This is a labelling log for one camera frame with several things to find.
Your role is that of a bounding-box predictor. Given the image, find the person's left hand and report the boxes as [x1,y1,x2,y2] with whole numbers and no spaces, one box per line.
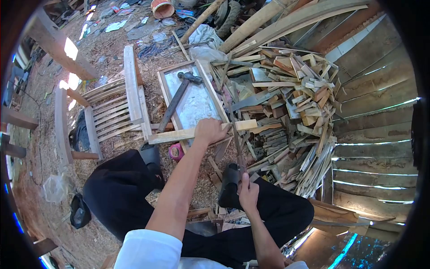
[194,118,232,146]

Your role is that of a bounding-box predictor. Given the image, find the person's right hand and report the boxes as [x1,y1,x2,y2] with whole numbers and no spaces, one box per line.
[237,172,260,214]

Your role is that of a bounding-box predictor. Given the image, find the person's right fingers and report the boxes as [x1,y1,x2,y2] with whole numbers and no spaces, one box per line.
[238,172,252,195]

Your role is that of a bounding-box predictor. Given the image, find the hand saw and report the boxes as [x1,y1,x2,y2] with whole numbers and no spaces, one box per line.
[226,110,251,189]

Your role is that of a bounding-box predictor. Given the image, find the long pale wooden batten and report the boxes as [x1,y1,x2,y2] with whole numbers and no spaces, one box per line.
[148,119,258,145]

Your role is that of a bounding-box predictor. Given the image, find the scattered wood scraps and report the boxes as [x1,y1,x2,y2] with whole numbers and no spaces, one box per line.
[186,206,251,236]

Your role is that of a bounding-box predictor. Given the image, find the pink tape roll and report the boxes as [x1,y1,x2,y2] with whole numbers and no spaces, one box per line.
[169,143,185,161]

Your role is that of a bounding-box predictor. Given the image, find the pile of wood offcuts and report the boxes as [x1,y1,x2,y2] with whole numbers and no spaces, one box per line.
[208,40,342,199]

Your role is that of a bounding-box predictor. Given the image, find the white sack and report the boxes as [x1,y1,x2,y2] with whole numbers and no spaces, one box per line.
[188,24,228,69]

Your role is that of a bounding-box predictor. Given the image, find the round wooden pole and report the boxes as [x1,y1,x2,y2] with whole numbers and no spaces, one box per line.
[180,0,226,44]

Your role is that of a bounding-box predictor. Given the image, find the black tyre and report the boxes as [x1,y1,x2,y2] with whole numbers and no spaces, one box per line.
[214,0,242,38]

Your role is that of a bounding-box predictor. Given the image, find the slatted wooden chair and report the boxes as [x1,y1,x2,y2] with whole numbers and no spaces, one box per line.
[54,44,153,165]

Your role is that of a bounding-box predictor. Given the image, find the person's body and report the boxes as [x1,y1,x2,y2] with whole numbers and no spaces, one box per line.
[114,229,310,269]

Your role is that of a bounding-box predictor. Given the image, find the stack of long curved planks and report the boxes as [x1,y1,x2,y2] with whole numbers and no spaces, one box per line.
[218,0,374,56]

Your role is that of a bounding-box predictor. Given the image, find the person's legs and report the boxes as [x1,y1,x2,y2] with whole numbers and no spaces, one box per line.
[82,143,315,268]

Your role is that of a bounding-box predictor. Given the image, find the orange bucket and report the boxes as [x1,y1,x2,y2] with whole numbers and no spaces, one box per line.
[150,0,175,20]

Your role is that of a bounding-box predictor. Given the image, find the black plastic bag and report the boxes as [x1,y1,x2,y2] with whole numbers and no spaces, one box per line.
[69,193,92,230]

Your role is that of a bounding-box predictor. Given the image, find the clear plastic bag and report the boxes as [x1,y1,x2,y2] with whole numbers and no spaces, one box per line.
[42,174,69,204]

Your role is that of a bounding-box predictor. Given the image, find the wooden frame with grey panel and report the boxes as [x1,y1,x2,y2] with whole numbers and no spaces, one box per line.
[157,59,231,152]

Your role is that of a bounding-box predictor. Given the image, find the hammer with dark handle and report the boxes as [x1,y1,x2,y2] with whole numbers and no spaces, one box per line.
[157,71,204,133]

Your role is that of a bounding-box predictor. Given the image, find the thick wooden post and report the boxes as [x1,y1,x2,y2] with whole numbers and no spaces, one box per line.
[26,8,99,81]

